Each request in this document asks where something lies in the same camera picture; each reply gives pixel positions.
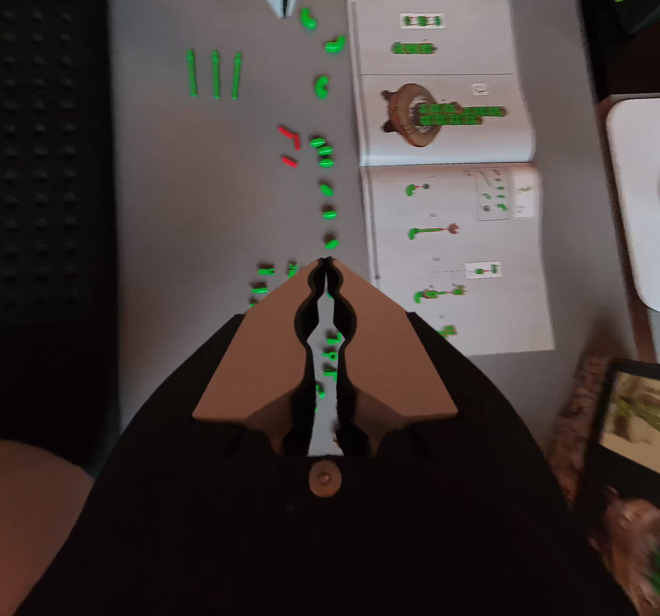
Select brown patterned rug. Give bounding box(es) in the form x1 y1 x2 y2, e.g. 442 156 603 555
546 352 660 616

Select black lego set box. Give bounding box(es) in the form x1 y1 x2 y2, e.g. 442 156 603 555
580 359 660 516

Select person's leg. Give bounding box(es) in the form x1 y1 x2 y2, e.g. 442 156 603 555
0 440 97 616

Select black case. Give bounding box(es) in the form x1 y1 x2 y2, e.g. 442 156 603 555
571 0 660 98

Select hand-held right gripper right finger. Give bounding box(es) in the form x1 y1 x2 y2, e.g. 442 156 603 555
328 257 459 456

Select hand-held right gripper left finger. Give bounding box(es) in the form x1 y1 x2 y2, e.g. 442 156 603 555
193 257 328 456

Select white plastic tray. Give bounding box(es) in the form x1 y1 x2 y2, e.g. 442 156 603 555
605 98 660 312

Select row of small green bricks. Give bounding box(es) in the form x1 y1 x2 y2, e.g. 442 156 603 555
247 134 344 401

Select lego instruction booklet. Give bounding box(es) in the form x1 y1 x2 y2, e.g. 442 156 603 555
345 0 557 357

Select black studded mat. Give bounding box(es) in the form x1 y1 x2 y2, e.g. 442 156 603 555
0 0 120 464

